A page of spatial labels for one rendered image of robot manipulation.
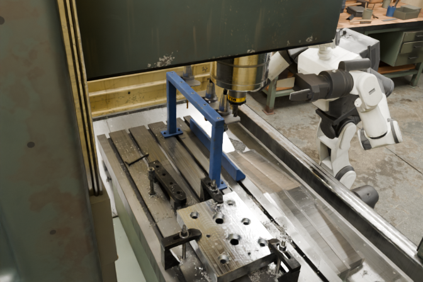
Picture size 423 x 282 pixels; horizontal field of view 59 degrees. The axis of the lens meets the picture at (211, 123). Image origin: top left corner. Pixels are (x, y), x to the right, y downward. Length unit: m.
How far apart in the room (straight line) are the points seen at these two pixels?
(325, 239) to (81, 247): 1.20
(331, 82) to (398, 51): 3.53
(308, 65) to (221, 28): 0.96
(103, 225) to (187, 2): 0.46
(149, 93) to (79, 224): 1.57
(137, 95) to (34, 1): 1.68
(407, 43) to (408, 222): 2.24
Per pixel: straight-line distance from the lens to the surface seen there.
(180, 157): 1.70
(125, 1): 0.71
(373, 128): 1.33
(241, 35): 0.83
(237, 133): 2.32
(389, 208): 3.13
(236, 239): 1.26
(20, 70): 0.47
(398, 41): 4.65
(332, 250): 1.66
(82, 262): 0.67
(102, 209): 0.76
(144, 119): 2.11
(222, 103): 1.39
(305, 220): 1.71
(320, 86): 1.13
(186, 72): 1.65
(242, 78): 0.95
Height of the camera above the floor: 1.91
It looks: 31 degrees down
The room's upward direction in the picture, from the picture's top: 3 degrees clockwise
